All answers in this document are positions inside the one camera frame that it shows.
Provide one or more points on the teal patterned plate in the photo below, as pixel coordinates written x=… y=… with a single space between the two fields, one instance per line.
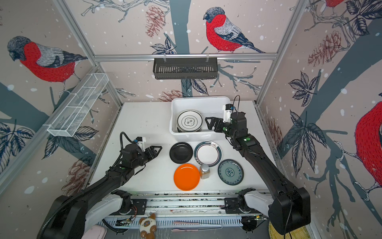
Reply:
x=230 y=172

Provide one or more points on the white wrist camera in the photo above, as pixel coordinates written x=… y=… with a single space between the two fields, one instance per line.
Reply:
x=227 y=111
x=140 y=141

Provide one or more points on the yellow woven bamboo tray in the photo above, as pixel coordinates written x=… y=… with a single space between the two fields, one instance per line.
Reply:
x=300 y=233

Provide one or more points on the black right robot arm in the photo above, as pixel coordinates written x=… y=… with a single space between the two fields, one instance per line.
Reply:
x=268 y=179

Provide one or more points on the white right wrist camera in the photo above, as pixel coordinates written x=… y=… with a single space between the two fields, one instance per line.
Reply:
x=227 y=111

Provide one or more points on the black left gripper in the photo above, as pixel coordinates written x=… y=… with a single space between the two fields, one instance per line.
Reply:
x=153 y=152

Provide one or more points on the green rimmed white plate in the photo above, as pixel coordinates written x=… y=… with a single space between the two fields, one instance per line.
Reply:
x=208 y=152

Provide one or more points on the white plastic bin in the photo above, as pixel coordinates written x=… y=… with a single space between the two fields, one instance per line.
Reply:
x=207 y=107

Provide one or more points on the small amber glass jar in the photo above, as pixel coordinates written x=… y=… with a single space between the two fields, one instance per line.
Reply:
x=204 y=171

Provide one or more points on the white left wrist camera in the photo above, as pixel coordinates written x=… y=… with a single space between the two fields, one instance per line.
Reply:
x=140 y=141

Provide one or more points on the pink tweezers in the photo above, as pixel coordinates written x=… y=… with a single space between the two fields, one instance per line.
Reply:
x=194 y=226

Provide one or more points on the orange plate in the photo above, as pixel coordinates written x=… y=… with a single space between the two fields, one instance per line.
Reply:
x=187 y=177

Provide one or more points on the brown white plush toy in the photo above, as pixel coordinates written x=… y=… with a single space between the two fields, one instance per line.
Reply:
x=148 y=227

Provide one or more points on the white plate with black emblem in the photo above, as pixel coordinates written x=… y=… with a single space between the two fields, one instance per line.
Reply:
x=189 y=121

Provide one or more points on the black hanging basket shelf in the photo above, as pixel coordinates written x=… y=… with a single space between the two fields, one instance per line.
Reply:
x=185 y=68

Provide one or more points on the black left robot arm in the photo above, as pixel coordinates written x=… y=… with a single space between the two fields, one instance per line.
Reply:
x=67 y=216

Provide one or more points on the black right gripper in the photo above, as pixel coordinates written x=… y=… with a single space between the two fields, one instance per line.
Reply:
x=216 y=121

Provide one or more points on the white wire mesh shelf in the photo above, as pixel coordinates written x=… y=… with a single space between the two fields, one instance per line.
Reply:
x=80 y=103

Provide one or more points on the aluminium rail base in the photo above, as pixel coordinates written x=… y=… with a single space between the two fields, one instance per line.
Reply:
x=212 y=208

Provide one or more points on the pink tray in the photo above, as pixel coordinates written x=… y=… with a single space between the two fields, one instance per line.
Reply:
x=96 y=232

